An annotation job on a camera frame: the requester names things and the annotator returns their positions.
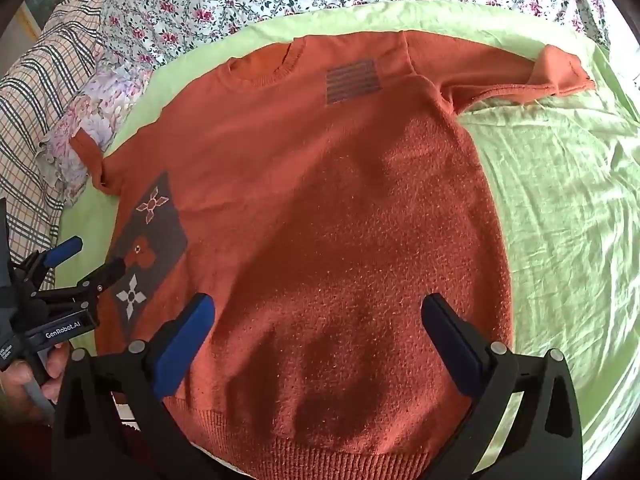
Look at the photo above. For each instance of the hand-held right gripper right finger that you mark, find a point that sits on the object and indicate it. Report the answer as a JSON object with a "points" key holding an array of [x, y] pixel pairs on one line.
{"points": [[451, 341]]}

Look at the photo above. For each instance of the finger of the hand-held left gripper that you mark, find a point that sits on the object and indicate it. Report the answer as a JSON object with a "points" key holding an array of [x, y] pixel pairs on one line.
{"points": [[64, 251], [107, 274]]}

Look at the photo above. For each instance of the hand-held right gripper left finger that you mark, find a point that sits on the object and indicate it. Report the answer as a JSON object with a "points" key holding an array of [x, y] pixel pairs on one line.
{"points": [[186, 342]]}

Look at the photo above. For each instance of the orange knit sweater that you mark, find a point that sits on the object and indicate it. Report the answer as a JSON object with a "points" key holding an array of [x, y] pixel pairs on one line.
{"points": [[300, 185]]}

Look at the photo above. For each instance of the person's left hand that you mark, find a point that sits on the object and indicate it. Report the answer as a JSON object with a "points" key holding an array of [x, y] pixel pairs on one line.
{"points": [[20, 390]]}

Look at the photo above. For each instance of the pale floral pillow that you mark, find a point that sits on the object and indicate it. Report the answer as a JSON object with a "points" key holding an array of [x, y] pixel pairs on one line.
{"points": [[100, 115]]}

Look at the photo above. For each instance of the plaid checked cloth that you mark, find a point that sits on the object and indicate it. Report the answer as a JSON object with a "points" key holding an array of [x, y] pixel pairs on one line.
{"points": [[30, 110]]}

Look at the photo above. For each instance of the light green blanket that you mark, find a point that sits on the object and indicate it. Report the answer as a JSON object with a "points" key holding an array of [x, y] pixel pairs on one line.
{"points": [[550, 210]]}

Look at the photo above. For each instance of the rose floral quilt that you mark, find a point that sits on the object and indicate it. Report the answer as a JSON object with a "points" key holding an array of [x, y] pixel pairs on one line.
{"points": [[225, 0]]}

